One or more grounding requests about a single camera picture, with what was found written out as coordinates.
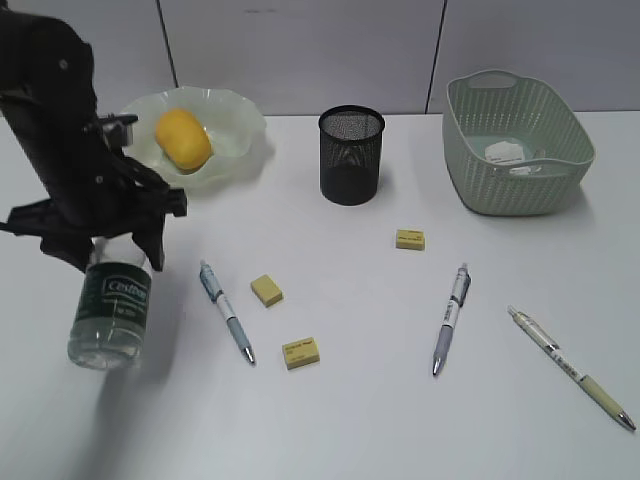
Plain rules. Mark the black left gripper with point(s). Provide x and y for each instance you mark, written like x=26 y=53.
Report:
x=94 y=188

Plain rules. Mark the clear water bottle green label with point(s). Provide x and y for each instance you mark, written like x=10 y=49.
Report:
x=110 y=321

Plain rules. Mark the yellow mango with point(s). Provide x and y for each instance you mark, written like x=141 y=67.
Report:
x=183 y=139

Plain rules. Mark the white waste paper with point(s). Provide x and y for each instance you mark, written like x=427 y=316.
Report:
x=513 y=154

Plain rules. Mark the beige grip pen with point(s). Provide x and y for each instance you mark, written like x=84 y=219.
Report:
x=584 y=381

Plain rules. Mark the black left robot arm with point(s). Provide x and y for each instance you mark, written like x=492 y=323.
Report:
x=43 y=59

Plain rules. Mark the blue and white pen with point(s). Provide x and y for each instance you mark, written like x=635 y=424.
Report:
x=218 y=297

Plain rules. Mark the plain yellow eraser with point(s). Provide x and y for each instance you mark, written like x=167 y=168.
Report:
x=266 y=290

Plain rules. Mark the pale green wavy plate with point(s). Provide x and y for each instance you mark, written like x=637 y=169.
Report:
x=231 y=122

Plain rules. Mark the yellow eraser front label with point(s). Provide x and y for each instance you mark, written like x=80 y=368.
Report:
x=300 y=353

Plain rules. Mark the black mesh pen holder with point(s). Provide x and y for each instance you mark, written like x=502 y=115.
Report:
x=350 y=144

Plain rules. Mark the yellow eraser near basket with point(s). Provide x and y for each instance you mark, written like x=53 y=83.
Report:
x=410 y=240

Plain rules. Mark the grey and white pen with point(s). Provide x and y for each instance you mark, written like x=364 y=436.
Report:
x=455 y=303

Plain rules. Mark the green woven plastic basket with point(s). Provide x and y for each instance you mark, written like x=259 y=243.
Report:
x=492 y=106

